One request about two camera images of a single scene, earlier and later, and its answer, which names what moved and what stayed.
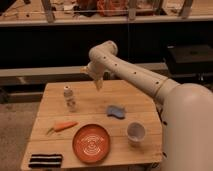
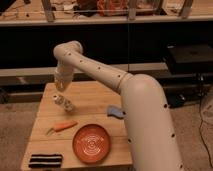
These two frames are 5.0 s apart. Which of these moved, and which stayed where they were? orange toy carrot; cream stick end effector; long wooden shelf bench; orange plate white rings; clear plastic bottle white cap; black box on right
Moved: cream stick end effector; clear plastic bottle white cap
Stayed: black box on right; orange toy carrot; orange plate white rings; long wooden shelf bench
